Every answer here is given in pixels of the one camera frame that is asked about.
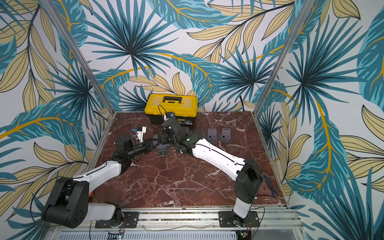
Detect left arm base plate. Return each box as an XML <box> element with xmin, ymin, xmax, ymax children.
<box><xmin>95</xmin><ymin>212</ymin><xmax>139</xmax><ymax>230</ymax></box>

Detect aluminium frame post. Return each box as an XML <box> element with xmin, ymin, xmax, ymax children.
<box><xmin>253</xmin><ymin>1</ymin><xmax>314</xmax><ymax>119</ymax></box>
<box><xmin>41</xmin><ymin>0</ymin><xmax>115</xmax><ymax>115</ymax></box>

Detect blue handled pliers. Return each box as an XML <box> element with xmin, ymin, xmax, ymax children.
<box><xmin>263</xmin><ymin>172</ymin><xmax>277</xmax><ymax>197</ymax></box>

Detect lavender stand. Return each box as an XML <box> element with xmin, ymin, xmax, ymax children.
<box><xmin>207</xmin><ymin>128</ymin><xmax>218</xmax><ymax>144</ymax></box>
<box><xmin>183</xmin><ymin>127</ymin><xmax>190</xmax><ymax>134</ymax></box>
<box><xmin>220</xmin><ymin>128</ymin><xmax>231</xmax><ymax>143</ymax></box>

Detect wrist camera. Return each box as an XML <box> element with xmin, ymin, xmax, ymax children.
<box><xmin>164</xmin><ymin>112</ymin><xmax>176</xmax><ymax>121</ymax></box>
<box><xmin>133</xmin><ymin>127</ymin><xmax>147</xmax><ymax>143</ymax></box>

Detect dark grey stand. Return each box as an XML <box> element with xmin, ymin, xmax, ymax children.
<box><xmin>194</xmin><ymin>129</ymin><xmax>203</xmax><ymax>138</ymax></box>
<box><xmin>153</xmin><ymin>135</ymin><xmax>170</xmax><ymax>157</ymax></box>

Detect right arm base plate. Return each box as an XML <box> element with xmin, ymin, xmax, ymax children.
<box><xmin>218</xmin><ymin>211</ymin><xmax>261</xmax><ymax>228</ymax></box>

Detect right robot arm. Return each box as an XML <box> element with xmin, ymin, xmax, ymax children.
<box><xmin>159</xmin><ymin>116</ymin><xmax>263</xmax><ymax>227</ymax></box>

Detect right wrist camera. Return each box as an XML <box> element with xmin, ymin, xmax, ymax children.
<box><xmin>164</xmin><ymin>112</ymin><xmax>176</xmax><ymax>121</ymax></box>

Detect left aluminium frame post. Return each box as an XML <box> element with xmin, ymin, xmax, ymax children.
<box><xmin>41</xmin><ymin>0</ymin><xmax>115</xmax><ymax>115</ymax></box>

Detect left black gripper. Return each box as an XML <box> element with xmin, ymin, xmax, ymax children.
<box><xmin>126</xmin><ymin>137</ymin><xmax>160</xmax><ymax>158</ymax></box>

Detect white perforated vent panel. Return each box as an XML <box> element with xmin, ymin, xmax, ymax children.
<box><xmin>54</xmin><ymin>231</ymin><xmax>238</xmax><ymax>240</ymax></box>

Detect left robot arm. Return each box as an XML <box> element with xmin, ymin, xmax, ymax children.
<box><xmin>41</xmin><ymin>137</ymin><xmax>159</xmax><ymax>229</ymax></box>

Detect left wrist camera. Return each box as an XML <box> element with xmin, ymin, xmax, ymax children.
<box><xmin>133</xmin><ymin>127</ymin><xmax>147</xmax><ymax>143</ymax></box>

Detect right aluminium frame post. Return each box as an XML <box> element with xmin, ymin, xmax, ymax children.
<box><xmin>253</xmin><ymin>1</ymin><xmax>314</xmax><ymax>119</ymax></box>

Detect yellow black toolbox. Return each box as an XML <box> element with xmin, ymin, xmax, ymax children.
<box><xmin>145</xmin><ymin>94</ymin><xmax>198</xmax><ymax>127</ymax></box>

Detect aluminium front rail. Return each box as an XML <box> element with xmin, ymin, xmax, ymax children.
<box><xmin>56</xmin><ymin>208</ymin><xmax>304</xmax><ymax>232</ymax></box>

